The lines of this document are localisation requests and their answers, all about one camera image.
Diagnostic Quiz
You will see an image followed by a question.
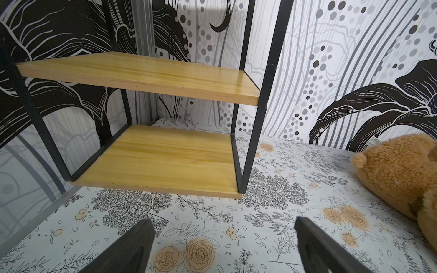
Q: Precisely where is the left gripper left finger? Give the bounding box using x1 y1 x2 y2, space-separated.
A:
80 219 155 273

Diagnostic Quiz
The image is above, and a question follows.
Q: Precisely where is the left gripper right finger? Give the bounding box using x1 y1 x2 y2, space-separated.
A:
294 217 370 273

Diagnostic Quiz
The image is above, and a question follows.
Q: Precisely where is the floral table mat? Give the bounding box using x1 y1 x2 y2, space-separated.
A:
1 136 437 273

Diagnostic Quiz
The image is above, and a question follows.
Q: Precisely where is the brown teddy bear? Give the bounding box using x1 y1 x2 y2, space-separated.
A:
351 134 437 249

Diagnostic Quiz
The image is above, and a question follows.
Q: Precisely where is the wooden shelf black frame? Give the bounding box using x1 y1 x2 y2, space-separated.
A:
1 1 293 199

